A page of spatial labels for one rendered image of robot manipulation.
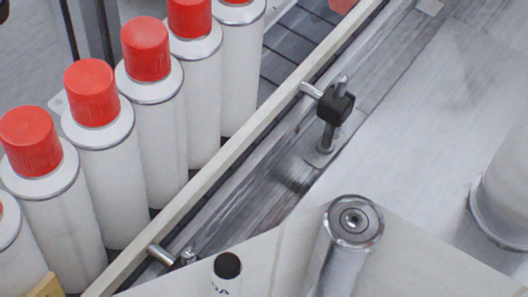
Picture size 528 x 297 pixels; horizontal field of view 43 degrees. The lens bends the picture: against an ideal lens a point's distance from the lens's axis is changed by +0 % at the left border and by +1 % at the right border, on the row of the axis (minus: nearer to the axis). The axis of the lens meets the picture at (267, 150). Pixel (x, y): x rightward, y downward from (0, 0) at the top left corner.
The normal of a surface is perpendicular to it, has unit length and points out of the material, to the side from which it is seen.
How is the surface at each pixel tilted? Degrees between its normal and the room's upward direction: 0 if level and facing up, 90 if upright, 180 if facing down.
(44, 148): 90
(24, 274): 90
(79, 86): 2
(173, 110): 90
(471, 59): 0
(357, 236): 0
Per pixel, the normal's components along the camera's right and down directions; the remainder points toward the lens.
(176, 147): 0.69, 0.62
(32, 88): 0.07, -0.57
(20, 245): 0.95, 0.28
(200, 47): 0.29, 0.10
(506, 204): -0.78, 0.50
